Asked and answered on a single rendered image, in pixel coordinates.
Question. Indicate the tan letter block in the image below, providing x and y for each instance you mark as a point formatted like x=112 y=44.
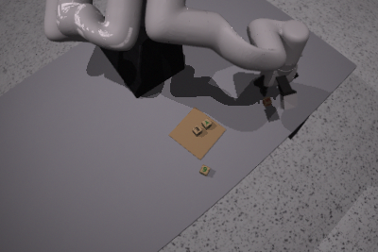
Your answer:
x=204 y=170
x=197 y=130
x=206 y=123
x=267 y=101

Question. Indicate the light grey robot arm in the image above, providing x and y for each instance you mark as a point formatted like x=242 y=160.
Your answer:
x=170 y=21

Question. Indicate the tan flat mat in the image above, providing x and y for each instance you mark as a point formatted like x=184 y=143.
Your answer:
x=197 y=145

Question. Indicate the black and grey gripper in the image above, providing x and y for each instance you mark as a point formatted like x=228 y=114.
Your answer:
x=268 y=79

